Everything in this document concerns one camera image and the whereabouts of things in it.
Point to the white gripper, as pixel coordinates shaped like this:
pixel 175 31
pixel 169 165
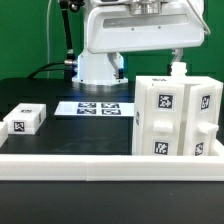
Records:
pixel 141 25

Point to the white cabinet door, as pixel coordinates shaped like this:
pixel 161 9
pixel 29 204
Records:
pixel 162 119
pixel 202 118

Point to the white cabinet body box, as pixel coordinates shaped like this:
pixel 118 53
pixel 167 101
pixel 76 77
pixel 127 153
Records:
pixel 178 76

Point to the white cabinet top block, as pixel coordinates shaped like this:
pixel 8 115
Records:
pixel 25 118

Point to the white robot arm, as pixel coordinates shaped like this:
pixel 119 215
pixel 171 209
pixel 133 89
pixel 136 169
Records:
pixel 94 69

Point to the white base marker plate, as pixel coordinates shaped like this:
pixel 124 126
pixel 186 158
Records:
pixel 107 109

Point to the white U-shaped fence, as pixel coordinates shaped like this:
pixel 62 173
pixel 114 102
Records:
pixel 61 150

